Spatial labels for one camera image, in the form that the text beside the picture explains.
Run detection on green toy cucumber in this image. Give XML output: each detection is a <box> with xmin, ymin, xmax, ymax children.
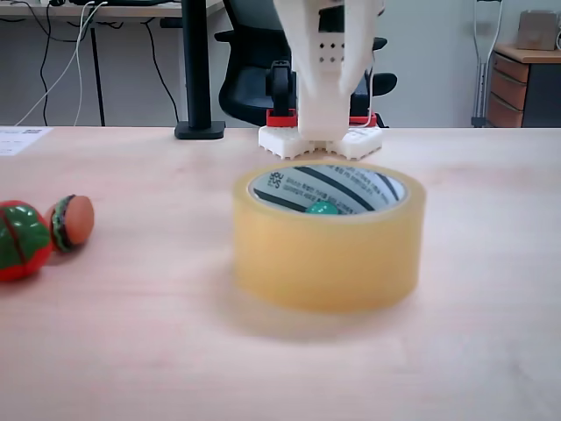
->
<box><xmin>305</xmin><ymin>200</ymin><xmax>341</xmax><ymax>217</ymax></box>

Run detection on yellow packing tape roll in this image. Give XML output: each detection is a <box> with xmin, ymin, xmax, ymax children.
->
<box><xmin>231</xmin><ymin>160</ymin><xmax>427</xmax><ymax>315</ymax></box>

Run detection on black office chair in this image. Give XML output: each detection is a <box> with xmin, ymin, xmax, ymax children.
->
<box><xmin>213</xmin><ymin>0</ymin><xmax>399</xmax><ymax>129</ymax></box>

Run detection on black pole stand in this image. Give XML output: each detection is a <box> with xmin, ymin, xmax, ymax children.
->
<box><xmin>174</xmin><ymin>0</ymin><xmax>227</xmax><ymax>140</ymax></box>

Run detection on toy hamburger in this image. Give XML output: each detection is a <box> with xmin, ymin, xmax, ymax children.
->
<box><xmin>46</xmin><ymin>194</ymin><xmax>96</xmax><ymax>253</ymax></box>

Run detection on metal crutch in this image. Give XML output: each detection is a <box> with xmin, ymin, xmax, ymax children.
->
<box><xmin>471</xmin><ymin>0</ymin><xmax>505</xmax><ymax>128</ymax></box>

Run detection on background desk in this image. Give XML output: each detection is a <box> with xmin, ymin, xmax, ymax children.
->
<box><xmin>0</xmin><ymin>0</ymin><xmax>231</xmax><ymax>128</ymax></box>

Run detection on wooden drawer cabinet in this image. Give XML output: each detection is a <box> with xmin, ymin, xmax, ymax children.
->
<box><xmin>486</xmin><ymin>43</ymin><xmax>561</xmax><ymax>129</ymax></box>

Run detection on red toy tomato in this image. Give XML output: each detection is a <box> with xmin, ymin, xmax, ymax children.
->
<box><xmin>0</xmin><ymin>199</ymin><xmax>53</xmax><ymax>283</ymax></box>

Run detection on white printed paper sheet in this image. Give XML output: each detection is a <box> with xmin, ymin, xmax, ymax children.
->
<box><xmin>0</xmin><ymin>125</ymin><xmax>54</xmax><ymax>159</ymax></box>

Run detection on cardboard box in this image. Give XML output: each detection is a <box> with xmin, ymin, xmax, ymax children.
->
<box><xmin>515</xmin><ymin>9</ymin><xmax>561</xmax><ymax>52</ymax></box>

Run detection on white perforated base plate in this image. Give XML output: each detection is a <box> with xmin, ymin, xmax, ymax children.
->
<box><xmin>257</xmin><ymin>125</ymin><xmax>383</xmax><ymax>161</ymax></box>

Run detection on black cable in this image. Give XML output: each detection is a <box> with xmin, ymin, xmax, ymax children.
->
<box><xmin>38</xmin><ymin>0</ymin><xmax>60</xmax><ymax>127</ymax></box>
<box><xmin>144</xmin><ymin>19</ymin><xmax>181</xmax><ymax>124</ymax></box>

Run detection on white cable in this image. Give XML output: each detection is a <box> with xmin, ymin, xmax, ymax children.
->
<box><xmin>17</xmin><ymin>0</ymin><xmax>109</xmax><ymax>127</ymax></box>

